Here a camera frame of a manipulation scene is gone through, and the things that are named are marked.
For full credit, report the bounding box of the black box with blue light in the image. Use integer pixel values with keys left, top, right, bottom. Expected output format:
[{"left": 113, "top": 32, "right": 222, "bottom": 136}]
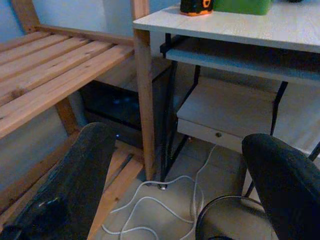
[{"left": 79, "top": 58, "right": 176, "bottom": 151}]

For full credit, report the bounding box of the white desk black frame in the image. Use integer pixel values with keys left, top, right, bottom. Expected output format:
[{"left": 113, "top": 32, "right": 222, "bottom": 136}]
[{"left": 132, "top": 0, "right": 320, "bottom": 198}]

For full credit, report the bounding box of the white sliding keyboard tray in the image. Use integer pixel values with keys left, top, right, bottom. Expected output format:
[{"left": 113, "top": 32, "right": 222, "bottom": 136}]
[{"left": 159, "top": 34, "right": 320, "bottom": 87}]

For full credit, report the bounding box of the green box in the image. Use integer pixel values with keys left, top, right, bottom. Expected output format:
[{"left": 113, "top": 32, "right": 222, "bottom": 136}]
[{"left": 212, "top": 0, "right": 275, "bottom": 16}]

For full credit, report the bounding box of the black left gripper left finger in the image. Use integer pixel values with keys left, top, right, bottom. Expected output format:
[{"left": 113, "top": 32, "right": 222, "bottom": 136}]
[{"left": 0, "top": 121, "right": 117, "bottom": 240}]

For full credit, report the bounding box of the black and orange container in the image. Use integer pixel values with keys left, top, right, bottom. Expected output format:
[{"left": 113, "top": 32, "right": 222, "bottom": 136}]
[{"left": 179, "top": 0, "right": 214, "bottom": 17}]

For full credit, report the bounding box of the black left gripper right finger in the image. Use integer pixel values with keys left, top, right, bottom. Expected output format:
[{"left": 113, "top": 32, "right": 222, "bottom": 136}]
[{"left": 241, "top": 133, "right": 320, "bottom": 240}]

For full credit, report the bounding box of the white lower desk shelf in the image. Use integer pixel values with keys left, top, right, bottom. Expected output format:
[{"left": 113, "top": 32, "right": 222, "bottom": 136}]
[{"left": 176, "top": 77, "right": 283, "bottom": 153}]

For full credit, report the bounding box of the black round waste bin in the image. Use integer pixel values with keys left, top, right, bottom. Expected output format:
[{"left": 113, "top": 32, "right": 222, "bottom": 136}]
[{"left": 195, "top": 194, "right": 270, "bottom": 240}]

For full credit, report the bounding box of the pine wood slatted shelf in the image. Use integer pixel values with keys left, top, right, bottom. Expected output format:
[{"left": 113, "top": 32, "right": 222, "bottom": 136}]
[{"left": 0, "top": 0, "right": 157, "bottom": 240}]

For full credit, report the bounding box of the white cable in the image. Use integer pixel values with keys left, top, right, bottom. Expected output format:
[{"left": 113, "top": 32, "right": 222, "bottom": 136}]
[
  {"left": 186, "top": 144, "right": 218, "bottom": 240},
  {"left": 101, "top": 174, "right": 204, "bottom": 240}
]

